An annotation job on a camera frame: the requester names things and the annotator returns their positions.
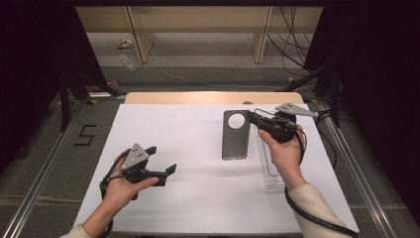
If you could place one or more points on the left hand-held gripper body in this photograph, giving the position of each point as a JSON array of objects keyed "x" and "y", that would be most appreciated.
[{"x": 133, "y": 158}]

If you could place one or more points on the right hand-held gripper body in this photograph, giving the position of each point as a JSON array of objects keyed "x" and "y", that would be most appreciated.
[{"x": 280, "y": 129}]

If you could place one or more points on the grey phone case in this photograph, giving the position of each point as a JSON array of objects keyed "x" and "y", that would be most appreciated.
[{"x": 235, "y": 142}]

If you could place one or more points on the person's right hand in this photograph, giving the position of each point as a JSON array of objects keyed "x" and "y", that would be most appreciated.
[{"x": 287, "y": 158}]

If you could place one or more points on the person's left hand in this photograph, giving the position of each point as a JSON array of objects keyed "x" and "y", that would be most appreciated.
[{"x": 120, "y": 193}]

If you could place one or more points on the white table mat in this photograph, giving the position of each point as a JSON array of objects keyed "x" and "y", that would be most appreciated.
[{"x": 198, "y": 185}]

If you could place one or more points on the black metal stand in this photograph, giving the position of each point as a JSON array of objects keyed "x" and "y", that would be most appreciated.
[
  {"x": 64, "y": 105},
  {"x": 334, "y": 105}
]

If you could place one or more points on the flat white item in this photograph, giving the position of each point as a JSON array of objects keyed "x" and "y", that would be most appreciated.
[{"x": 99, "y": 94}]

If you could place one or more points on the pink item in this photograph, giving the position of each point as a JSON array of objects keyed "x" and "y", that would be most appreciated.
[{"x": 112, "y": 84}]

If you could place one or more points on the clear plastic piece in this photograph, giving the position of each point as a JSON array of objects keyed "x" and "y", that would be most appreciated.
[{"x": 127, "y": 62}]

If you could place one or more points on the dark curtain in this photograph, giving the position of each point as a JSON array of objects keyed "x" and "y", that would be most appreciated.
[
  {"x": 379, "y": 82},
  {"x": 29, "y": 66}
]

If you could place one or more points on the small grey and black item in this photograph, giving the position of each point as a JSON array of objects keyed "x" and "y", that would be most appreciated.
[{"x": 125, "y": 43}]

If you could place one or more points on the beige wooden shelf unit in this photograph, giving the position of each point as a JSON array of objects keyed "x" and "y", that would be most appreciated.
[{"x": 198, "y": 20}]

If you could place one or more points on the aluminium floor rail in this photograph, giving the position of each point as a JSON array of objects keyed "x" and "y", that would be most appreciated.
[
  {"x": 43, "y": 165},
  {"x": 356, "y": 172}
]

